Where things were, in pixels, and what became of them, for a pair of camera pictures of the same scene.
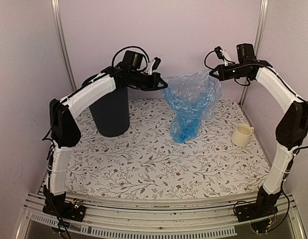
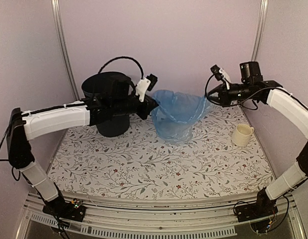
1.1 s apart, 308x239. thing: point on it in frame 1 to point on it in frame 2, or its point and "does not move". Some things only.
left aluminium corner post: x=62 y=43 does not move
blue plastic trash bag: x=193 y=97 to x=176 y=113
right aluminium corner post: x=258 y=40 does not move
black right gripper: x=222 y=76 to x=218 y=89
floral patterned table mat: x=144 y=162 does not move
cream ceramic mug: x=241 y=134 does not move
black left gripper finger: x=157 y=78 to x=149 y=104
